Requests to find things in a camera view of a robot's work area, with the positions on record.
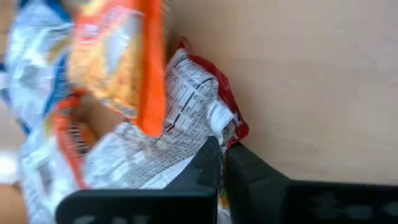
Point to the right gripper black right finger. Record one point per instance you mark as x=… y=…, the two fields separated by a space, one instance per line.
x=280 y=202

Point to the orange Maruchan noodle pack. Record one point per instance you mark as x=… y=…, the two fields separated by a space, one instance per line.
x=124 y=62
x=66 y=137

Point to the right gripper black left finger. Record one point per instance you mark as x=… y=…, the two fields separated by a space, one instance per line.
x=140 y=208

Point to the blue Maruchan noodle pack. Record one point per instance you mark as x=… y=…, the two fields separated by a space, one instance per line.
x=31 y=62

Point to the red Maruchan noodle pack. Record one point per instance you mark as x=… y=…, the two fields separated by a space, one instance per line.
x=192 y=99

